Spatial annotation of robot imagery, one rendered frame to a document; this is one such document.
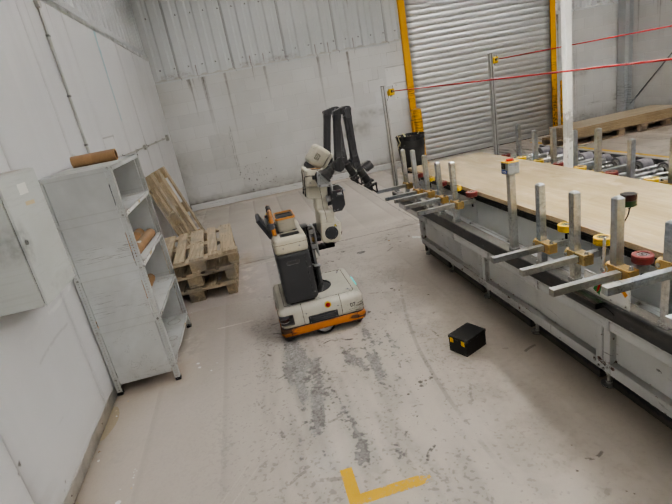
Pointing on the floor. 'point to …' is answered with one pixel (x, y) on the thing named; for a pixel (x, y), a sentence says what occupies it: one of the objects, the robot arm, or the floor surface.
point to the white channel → (567, 81)
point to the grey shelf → (119, 267)
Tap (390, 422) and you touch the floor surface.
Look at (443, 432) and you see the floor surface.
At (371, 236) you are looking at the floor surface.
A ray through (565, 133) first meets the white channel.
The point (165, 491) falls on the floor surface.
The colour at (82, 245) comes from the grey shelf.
